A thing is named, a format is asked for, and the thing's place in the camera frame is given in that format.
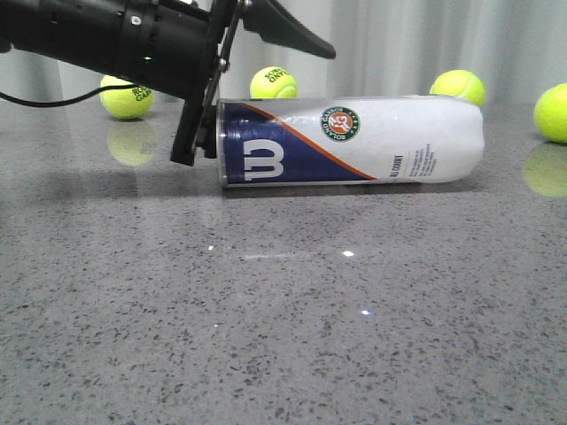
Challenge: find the yellow tennis ball far left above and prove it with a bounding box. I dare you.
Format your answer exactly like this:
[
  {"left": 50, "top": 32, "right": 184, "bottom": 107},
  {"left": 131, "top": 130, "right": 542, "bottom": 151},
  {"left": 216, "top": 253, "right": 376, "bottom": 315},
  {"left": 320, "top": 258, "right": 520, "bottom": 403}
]
[{"left": 99, "top": 86, "right": 154, "bottom": 120}]

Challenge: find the yellow tennis ball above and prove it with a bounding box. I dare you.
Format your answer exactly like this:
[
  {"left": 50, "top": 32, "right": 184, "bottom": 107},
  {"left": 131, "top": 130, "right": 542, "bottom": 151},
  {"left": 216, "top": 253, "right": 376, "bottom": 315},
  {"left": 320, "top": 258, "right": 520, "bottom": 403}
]
[
  {"left": 430, "top": 69, "right": 486, "bottom": 106},
  {"left": 533, "top": 83, "right": 566, "bottom": 143},
  {"left": 99, "top": 86, "right": 154, "bottom": 120},
  {"left": 249, "top": 66, "right": 298, "bottom": 98}
]

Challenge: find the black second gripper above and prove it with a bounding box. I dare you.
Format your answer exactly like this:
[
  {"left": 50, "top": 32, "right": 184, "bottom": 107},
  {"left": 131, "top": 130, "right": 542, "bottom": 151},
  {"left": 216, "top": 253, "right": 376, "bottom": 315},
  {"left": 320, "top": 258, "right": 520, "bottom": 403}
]
[{"left": 1, "top": 1, "right": 237, "bottom": 166}]

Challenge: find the yellow tennis ball centre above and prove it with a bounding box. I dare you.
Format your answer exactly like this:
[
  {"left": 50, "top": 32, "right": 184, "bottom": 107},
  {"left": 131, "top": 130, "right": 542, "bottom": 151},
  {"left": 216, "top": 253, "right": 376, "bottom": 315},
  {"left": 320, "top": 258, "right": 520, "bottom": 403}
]
[{"left": 249, "top": 66, "right": 298, "bottom": 98}]

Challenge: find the yellow tennis ball far right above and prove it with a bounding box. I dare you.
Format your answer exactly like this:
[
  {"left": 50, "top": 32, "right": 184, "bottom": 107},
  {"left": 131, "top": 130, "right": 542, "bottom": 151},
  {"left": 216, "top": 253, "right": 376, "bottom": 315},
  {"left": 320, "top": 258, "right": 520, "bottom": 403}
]
[{"left": 533, "top": 83, "right": 566, "bottom": 143}]

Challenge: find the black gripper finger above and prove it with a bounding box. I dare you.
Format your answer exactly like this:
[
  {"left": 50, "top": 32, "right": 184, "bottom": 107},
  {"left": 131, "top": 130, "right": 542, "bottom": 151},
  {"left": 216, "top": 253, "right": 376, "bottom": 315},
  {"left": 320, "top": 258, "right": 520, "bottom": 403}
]
[{"left": 241, "top": 0, "right": 336, "bottom": 58}]

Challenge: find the pale grey curtain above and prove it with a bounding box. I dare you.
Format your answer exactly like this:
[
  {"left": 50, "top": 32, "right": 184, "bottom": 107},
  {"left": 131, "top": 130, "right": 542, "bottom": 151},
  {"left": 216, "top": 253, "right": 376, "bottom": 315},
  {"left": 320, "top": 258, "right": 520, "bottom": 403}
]
[{"left": 0, "top": 0, "right": 567, "bottom": 105}]

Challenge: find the white blue tennis ball can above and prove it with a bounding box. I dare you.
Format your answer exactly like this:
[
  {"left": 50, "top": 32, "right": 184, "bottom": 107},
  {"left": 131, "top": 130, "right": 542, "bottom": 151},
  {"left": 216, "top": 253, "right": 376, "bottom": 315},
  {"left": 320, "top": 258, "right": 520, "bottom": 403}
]
[{"left": 216, "top": 95, "right": 485, "bottom": 187}]

